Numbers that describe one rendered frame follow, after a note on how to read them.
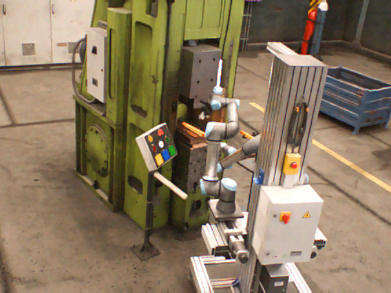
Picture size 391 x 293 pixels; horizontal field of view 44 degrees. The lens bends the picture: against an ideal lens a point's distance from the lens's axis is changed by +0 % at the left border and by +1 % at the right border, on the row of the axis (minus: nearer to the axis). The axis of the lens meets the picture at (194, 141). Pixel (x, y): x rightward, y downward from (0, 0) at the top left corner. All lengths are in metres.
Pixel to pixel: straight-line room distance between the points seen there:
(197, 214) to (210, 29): 1.76
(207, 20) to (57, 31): 5.34
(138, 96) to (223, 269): 1.67
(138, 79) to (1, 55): 5.06
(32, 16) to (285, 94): 6.69
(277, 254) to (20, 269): 2.17
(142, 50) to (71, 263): 1.91
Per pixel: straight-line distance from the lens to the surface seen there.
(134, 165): 4.64
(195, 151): 4.25
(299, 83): 2.90
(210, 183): 3.44
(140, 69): 4.26
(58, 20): 9.13
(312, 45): 11.44
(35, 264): 4.37
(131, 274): 4.21
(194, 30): 4.08
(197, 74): 4.03
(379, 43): 12.79
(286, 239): 3.16
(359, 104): 7.58
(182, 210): 4.56
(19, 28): 9.03
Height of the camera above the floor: 2.74
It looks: 25 degrees down
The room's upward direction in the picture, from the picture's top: 6 degrees clockwise
